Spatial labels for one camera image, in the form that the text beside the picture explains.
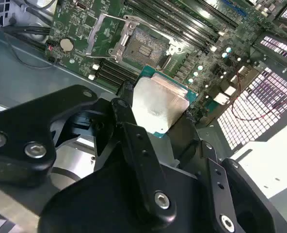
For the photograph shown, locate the silver CPU with green edge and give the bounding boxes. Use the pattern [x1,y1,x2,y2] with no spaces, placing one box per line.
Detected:
[131,65,199,139]

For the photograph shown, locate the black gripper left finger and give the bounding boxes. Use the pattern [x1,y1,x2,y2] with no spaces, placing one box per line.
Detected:
[0,80,177,225]

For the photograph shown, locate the metal socket cover frame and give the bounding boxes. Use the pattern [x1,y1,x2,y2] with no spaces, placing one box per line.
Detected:
[86,12,134,60]

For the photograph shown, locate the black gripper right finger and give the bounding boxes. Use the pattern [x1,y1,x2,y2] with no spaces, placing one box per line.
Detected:
[170,111,287,233]

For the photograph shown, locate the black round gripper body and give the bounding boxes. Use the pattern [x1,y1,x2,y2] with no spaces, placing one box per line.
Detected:
[39,155,216,233]

